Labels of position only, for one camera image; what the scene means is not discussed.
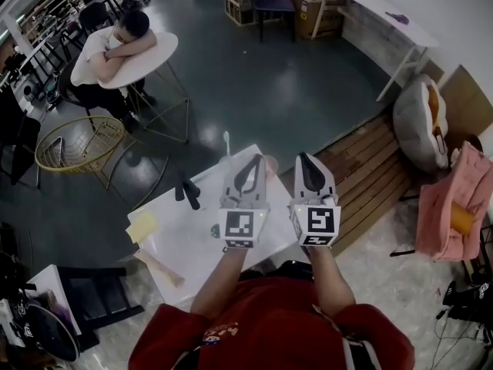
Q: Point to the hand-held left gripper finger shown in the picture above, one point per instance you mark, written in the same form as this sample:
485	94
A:
260	185
231	185

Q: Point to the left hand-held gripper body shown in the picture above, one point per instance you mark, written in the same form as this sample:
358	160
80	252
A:
240	226

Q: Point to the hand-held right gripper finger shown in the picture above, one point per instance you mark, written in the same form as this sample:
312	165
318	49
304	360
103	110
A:
327	183
299	179

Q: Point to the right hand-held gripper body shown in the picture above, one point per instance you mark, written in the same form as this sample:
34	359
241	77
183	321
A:
317	222

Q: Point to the pink cup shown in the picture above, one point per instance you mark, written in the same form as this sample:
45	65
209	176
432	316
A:
271	166

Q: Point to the white toothbrush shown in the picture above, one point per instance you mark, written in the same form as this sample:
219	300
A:
227	141

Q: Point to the person's right forearm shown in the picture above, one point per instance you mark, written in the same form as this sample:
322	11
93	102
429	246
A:
331	280

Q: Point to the person's left forearm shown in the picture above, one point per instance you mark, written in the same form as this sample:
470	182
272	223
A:
219	280

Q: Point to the sink drain plug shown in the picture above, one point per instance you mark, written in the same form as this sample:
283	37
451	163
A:
214	231

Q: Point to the wooden slat platform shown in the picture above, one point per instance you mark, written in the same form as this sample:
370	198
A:
366	175

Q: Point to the wooden stick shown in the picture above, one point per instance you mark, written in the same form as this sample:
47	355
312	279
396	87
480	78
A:
161	270

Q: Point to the yellow sponge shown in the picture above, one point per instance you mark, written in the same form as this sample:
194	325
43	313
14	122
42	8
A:
142	227

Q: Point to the grey round cushion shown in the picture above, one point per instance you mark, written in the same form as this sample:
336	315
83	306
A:
410	129

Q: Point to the person's red shirt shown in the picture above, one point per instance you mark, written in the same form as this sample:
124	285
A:
269	322

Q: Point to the pink covered chair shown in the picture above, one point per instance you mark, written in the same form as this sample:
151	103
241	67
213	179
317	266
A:
439	206

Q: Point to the orange cushion insert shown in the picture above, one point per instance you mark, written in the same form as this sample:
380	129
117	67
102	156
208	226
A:
433	104

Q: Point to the orange bolster cushion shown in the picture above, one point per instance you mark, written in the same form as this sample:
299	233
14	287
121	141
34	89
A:
461	218

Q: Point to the round white table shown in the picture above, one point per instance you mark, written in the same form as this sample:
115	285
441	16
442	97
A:
154	58

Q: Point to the black stand with white top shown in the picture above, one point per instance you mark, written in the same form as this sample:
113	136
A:
100	295

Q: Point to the black bag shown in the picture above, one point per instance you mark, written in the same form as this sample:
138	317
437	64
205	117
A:
468	301

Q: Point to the cardboard box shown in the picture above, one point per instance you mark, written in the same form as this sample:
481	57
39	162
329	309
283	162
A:
308	10

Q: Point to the dark blue chair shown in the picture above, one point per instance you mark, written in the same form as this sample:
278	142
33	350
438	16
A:
273	4

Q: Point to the purple object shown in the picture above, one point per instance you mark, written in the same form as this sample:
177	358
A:
396	17

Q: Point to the long white table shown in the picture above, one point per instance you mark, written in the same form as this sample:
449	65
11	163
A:
377	10

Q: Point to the wooden crate shelf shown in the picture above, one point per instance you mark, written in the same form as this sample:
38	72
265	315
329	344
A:
237	2

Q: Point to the black office chair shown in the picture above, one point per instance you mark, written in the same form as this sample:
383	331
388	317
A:
23	149

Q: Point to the black round basin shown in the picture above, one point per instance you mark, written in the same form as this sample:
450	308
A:
50	334

